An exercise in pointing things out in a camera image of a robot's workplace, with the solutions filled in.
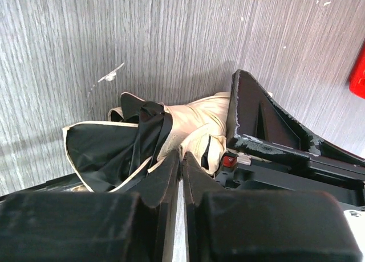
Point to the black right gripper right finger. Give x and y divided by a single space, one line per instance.
199 187

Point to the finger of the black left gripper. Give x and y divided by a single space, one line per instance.
259 126

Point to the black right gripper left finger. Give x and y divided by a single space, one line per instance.
160 185

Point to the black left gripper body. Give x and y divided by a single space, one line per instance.
344 182

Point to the beige and black umbrella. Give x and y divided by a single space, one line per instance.
115 155

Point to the red plastic shopping basket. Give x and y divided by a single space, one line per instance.
356 78

